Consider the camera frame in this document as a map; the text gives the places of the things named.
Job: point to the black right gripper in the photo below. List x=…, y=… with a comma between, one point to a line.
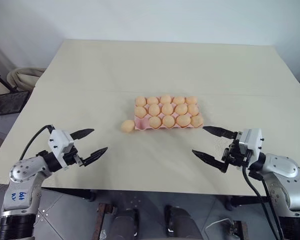
x=236, y=155

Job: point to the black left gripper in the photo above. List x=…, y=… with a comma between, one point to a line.
x=72, y=157

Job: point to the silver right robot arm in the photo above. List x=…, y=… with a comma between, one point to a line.
x=285, y=175

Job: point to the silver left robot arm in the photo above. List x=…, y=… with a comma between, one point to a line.
x=25, y=172

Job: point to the orange egg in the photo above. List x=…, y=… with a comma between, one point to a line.
x=181, y=109
x=183, y=120
x=167, y=109
x=179, y=100
x=168, y=121
x=193, y=109
x=191, y=100
x=152, y=100
x=140, y=112
x=140, y=101
x=196, y=121
x=154, y=109
x=155, y=122
x=166, y=98
x=127, y=126

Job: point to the pink egg carton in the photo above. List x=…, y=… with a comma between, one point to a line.
x=141, y=123

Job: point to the dark rounded shape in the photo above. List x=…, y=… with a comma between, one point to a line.
x=123, y=225
x=182, y=225

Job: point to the black flat tray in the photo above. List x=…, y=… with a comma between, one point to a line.
x=8, y=102

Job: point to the black metal stand rod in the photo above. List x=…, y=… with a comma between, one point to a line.
x=0, y=78

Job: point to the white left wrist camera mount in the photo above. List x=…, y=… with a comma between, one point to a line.
x=60, y=142

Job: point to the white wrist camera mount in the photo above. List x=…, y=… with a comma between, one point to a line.
x=60, y=142
x=252, y=140

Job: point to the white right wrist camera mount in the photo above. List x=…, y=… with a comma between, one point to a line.
x=252, y=140

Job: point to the black table frame bar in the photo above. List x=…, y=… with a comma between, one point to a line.
x=247, y=200

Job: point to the rusty metal bracket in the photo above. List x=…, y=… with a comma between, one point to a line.
x=238, y=230
x=103, y=220

